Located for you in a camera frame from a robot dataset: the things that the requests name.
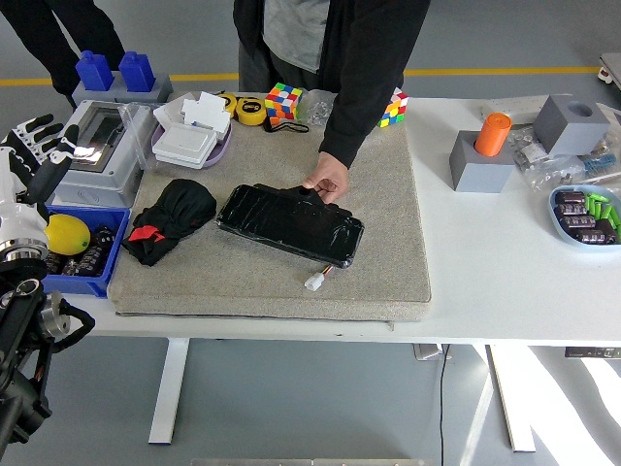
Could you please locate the grey block with round hole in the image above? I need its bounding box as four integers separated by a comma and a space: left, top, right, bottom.
533, 94, 611, 156

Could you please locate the purple tray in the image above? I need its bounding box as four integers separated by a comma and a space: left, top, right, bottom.
150, 120, 234, 170

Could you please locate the person's left hand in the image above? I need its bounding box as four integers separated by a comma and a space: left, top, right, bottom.
300, 150, 350, 205

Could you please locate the grey two-slot base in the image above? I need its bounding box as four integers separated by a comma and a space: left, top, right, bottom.
72, 72, 175, 104

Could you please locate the yellow tape measure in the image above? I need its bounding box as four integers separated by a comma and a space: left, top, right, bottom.
235, 95, 267, 126
215, 92, 239, 117

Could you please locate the white wire connector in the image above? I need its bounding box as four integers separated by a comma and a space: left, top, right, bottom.
303, 265, 335, 292

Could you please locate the black rag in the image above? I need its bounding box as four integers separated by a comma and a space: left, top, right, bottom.
120, 178, 218, 267

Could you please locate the black wrist strap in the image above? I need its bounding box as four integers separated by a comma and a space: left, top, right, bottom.
263, 118, 311, 135

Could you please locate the black power cable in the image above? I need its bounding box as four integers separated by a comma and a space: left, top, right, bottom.
438, 343, 450, 466

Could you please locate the blue plastic bin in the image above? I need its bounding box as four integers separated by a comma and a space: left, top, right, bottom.
41, 203, 132, 298

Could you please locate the white small plates pile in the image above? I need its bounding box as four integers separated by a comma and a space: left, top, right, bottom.
152, 91, 232, 136

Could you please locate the clear bag of metal parts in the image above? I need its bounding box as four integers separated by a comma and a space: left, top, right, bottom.
507, 123, 586, 193

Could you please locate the clear bag of screws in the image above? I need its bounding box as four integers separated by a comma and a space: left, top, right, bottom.
295, 88, 337, 128

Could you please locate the black glossy panel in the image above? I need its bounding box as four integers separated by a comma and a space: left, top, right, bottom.
214, 183, 365, 271

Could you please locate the white table leg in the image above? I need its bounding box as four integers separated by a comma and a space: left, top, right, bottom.
488, 344, 538, 452
147, 338, 190, 446

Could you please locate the orange cylinder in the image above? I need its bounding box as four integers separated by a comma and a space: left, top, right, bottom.
474, 112, 513, 157

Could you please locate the grey block holding cylinder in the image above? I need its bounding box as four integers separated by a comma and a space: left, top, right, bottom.
448, 129, 518, 194

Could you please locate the grey under-table box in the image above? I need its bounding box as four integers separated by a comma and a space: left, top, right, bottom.
411, 342, 455, 361

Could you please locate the person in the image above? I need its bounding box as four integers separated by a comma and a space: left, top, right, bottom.
0, 0, 127, 111
233, 0, 433, 170

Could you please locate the grey electrical enclosure box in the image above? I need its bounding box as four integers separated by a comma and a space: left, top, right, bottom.
48, 99, 159, 209

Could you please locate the colourful puzzle cube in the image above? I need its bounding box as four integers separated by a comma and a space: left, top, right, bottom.
264, 81, 305, 126
376, 86, 409, 130

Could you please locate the blue bottle-shaped block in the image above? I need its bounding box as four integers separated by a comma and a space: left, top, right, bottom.
118, 50, 156, 93
76, 50, 115, 92

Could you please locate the black table control panel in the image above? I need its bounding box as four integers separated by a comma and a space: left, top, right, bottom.
564, 347, 621, 359

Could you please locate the white switch plate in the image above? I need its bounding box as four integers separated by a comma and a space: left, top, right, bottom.
152, 123, 218, 170

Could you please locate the grey-brown mat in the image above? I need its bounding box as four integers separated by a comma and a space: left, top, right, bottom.
107, 118, 432, 322

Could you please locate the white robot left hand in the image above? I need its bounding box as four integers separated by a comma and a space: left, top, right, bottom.
0, 113, 82, 244

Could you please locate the clear bag of blue resistors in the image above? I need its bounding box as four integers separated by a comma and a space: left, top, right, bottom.
579, 140, 621, 183

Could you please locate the yellow lemon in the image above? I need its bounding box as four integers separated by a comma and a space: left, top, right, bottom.
43, 214, 92, 256

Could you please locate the clear empty plastic bag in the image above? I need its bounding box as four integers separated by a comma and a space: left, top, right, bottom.
117, 101, 164, 171

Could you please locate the light blue dish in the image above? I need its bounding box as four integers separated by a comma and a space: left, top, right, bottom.
547, 183, 621, 253

